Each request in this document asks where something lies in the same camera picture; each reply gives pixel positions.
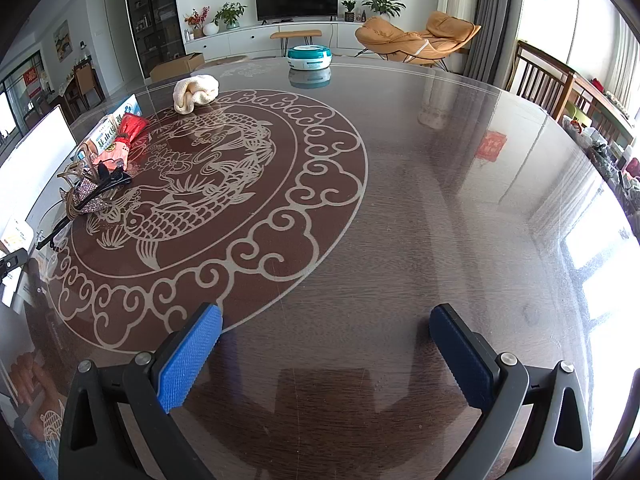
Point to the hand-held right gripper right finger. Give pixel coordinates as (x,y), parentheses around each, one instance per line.
(462,360)

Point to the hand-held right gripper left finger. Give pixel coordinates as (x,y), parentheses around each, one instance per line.
(190,355)

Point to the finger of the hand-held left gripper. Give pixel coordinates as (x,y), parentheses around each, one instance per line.
(12,261)

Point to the white container box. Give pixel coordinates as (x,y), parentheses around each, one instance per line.
(35,160)

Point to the thin black hair clip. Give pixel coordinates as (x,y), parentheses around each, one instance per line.
(52,234)

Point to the glittery hair clip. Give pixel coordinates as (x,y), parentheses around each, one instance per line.
(90,199)

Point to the orange red packet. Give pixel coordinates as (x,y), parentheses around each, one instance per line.
(116,157)

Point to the white printed box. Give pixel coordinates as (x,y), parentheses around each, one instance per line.
(107,136)

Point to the red snack packet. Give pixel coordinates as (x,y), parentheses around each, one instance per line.
(132,127)

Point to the red paper door decoration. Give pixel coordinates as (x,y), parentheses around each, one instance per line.
(31,77)

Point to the dining table with chairs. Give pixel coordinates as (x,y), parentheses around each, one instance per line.
(87,85)

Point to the cream knitted cloth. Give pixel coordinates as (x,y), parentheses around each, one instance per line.
(197,91)

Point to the cardboard box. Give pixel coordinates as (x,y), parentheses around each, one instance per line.
(175,66)

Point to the dark glass display cabinet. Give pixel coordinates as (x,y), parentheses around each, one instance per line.
(152,15)

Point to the cluttered wooden sideboard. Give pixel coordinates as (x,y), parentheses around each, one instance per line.
(600,110)

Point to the round beige floor cushion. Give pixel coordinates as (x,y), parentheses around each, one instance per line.
(220,60)

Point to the wooden chair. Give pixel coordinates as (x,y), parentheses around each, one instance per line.
(540,77)

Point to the red flower arrangement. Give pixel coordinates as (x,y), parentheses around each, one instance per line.
(195,19)

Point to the white vase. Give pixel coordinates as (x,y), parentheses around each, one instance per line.
(211,29)

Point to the teal round box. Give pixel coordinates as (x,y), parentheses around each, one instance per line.
(309,56)

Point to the white television cabinet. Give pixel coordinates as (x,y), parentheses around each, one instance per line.
(250,37)

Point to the green potted plant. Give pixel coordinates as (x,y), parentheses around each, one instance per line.
(230,14)

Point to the orange lounge chair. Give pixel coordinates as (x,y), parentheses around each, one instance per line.
(390,35)

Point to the wooden bench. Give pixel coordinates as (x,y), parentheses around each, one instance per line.
(295,34)

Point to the grey curtain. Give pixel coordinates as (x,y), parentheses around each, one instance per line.
(495,20)

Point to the large leafy potted plant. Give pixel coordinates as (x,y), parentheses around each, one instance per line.
(382,4)

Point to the flat screen television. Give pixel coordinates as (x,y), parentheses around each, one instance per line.
(295,0)

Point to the small potted plant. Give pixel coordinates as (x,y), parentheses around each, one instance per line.
(349,7)

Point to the wall painting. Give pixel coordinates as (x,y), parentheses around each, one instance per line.
(61,40)

